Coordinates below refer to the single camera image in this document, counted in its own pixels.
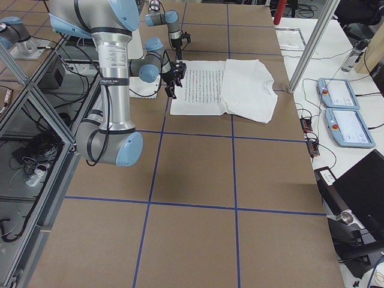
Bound white long-sleeve printed shirt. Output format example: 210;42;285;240
170;59;278;124

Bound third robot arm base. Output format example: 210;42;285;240
1;16;51;60

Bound red cylinder object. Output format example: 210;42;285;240
274;0;287;25

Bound clear plastic sheet sleeve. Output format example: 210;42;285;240
275;28;307;51

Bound upper orange circuit board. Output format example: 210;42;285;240
299;117;313;133

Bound orange circuit board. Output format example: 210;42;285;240
299;117;313;133
305;138;320;158

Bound lower orange circuit board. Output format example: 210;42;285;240
305;138;320;158

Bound upper blue teach pendant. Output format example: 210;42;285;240
317;77;360;110

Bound blue teach pendant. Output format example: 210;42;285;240
317;77;360;110
325;108;376;148

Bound white power strip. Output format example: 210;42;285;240
26;166;47;187

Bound lower blue teach pendant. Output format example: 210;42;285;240
325;108;376;148

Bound black monitor on stand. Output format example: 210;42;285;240
314;149;383;278

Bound grey box under frame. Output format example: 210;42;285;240
37;58;65;89

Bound aluminium frame post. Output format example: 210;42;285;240
287;0;340;94

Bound aluminium side frame rail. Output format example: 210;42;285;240
1;36;100;287

